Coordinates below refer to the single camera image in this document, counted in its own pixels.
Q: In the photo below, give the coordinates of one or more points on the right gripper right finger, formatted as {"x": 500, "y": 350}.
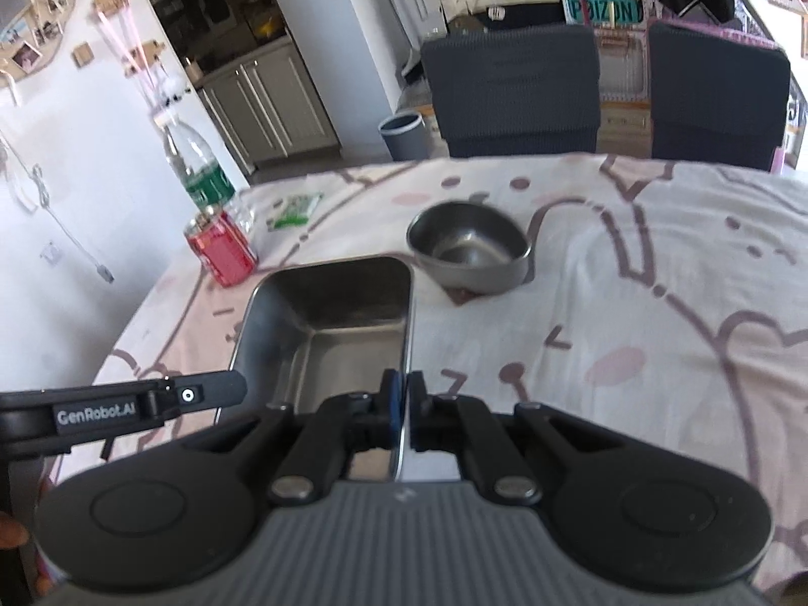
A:
{"x": 468, "y": 430}

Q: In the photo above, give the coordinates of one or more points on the green snack packet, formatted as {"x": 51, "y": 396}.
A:
{"x": 296, "y": 211}

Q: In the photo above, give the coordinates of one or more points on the red soda can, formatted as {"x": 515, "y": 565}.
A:
{"x": 221, "y": 246}

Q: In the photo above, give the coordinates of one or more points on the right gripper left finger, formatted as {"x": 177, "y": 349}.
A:
{"x": 324, "y": 444}

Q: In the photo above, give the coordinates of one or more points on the dark chair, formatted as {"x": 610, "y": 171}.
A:
{"x": 714, "y": 100}
{"x": 524, "y": 92}

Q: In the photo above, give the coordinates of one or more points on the left hand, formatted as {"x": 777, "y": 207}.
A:
{"x": 14, "y": 536}

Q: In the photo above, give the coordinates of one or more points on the teal poizon sign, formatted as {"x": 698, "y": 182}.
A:
{"x": 611, "y": 13}

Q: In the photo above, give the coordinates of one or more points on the left dark chair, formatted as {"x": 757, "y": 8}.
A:
{"x": 524, "y": 92}

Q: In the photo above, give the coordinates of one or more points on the grey trash bin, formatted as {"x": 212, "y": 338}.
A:
{"x": 406, "y": 137}

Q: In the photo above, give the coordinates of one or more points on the kitchen cabinet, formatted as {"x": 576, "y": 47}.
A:
{"x": 266, "y": 106}

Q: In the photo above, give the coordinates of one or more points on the round steel bowl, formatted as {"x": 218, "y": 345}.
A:
{"x": 470, "y": 246}

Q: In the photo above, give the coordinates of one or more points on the rectangular steel tray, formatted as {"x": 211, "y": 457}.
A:
{"x": 310, "y": 333}

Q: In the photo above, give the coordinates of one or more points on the clear plastic bottle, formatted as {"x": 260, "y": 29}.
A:
{"x": 201, "y": 174}

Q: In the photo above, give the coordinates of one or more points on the right dark chair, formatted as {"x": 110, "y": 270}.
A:
{"x": 714, "y": 100}

